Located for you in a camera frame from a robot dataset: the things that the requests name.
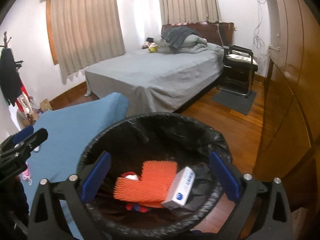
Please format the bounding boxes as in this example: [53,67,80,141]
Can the pink face mask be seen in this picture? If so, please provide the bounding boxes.
[21,162,33,186]

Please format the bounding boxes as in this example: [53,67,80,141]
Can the white medicine box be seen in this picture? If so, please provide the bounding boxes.
[161,166,195,210]

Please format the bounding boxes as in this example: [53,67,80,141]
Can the black lined trash bin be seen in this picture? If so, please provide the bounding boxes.
[77,113,233,239]

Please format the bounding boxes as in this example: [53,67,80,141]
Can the wooden coat rack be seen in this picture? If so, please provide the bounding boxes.
[1,31,35,124]

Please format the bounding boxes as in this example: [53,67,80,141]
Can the brown paper bag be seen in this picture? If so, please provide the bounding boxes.
[40,99,53,112]

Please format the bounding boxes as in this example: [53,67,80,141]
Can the blue table cloth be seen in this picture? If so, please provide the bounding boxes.
[25,93,129,239]

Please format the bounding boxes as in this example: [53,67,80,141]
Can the red hanging garment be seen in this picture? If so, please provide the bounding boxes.
[15,85,32,114]

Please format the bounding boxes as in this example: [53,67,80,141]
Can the black jacket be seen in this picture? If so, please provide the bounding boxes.
[0,48,22,106]

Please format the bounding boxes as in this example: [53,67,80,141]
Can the wooden wardrobe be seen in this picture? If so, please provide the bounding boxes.
[253,0,319,209]

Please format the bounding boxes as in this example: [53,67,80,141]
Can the grey floor mat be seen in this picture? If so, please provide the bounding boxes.
[211,91,257,115]

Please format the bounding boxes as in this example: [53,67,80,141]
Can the left beige curtain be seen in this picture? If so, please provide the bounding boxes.
[50,0,126,82]

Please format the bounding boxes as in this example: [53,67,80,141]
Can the beige curtain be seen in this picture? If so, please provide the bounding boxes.
[159,0,221,25]
[50,0,126,82]

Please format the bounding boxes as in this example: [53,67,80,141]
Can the bed with grey sheet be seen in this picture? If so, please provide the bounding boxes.
[85,43,223,116]

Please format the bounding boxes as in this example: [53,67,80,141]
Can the yellow plush toy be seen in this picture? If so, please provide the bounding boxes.
[148,43,159,53]

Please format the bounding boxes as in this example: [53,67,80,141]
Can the black metal chair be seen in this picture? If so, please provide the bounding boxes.
[217,45,258,98]

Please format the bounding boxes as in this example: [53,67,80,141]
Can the grey folded quilt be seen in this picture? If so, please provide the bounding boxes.
[153,26,208,54]

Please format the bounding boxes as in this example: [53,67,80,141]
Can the right beige curtain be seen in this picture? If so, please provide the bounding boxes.
[159,0,221,25]

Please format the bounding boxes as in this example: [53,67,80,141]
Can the hanging white cables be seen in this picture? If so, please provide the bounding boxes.
[251,0,269,58]

